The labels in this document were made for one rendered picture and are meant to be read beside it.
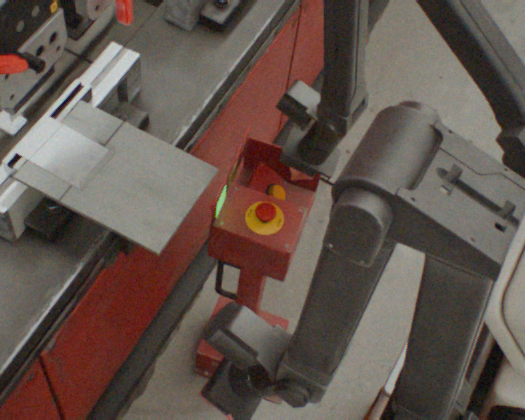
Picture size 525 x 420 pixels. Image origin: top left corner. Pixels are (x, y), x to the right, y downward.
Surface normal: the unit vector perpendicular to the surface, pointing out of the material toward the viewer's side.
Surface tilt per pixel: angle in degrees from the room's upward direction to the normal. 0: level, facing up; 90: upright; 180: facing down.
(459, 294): 92
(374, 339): 0
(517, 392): 24
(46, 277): 0
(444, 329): 90
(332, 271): 90
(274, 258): 90
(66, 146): 0
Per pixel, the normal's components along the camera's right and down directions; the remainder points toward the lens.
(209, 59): 0.09, -0.53
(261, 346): 0.42, -0.32
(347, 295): -0.43, 0.74
